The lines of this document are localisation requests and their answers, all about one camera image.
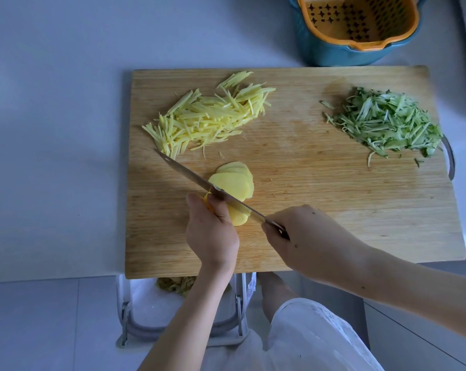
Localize stack of potato slices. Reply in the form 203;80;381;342
203;161;255;227

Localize person's leg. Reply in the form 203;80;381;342
258;272;300;333

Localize blue plastic basin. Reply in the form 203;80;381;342
288;0;429;68

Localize grey bin with white bag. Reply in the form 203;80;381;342
116;272;257;348

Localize wooden cutting board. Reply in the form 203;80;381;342
125;65;466;280

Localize potato peels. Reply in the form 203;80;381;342
156;276;197;298

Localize person's right forearm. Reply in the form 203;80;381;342
357;243;466;333

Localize pile of potato shreds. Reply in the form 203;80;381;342
142;71;277;160

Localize pile of cucumber shreds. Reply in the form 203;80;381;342
320;87;444;169

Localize person's right hand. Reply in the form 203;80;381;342
261;205;369;285

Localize steel kitchen knife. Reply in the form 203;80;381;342
154;148;291;240

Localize white cabinet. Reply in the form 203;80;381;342
363;262;466;371

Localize person's left hand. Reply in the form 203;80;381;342
185;192;240;272

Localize person's left forearm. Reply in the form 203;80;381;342
138;263;234;371

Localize person's white clothing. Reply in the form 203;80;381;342
202;297;385;371

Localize orange colander basket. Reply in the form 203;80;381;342
296;0;419;52

